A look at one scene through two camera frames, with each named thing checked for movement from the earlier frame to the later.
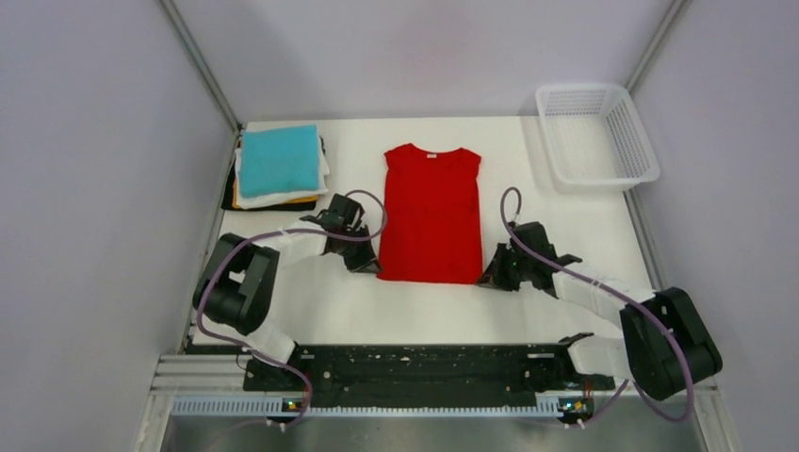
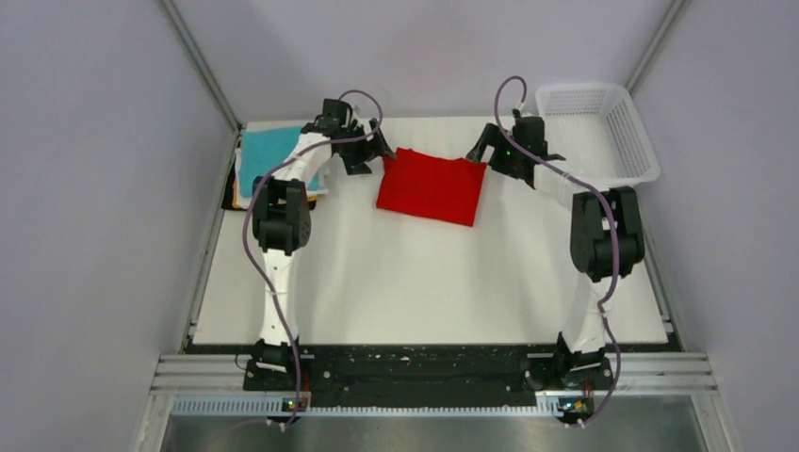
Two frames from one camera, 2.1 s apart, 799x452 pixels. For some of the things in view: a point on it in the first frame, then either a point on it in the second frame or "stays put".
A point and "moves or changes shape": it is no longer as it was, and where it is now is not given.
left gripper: (365, 262) to (370, 150)
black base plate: (531, 369) stays put
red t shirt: (432, 227) moves or changes shape
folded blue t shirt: (279, 159) stays put
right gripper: (494, 277) to (492, 138)
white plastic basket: (595, 138) stays put
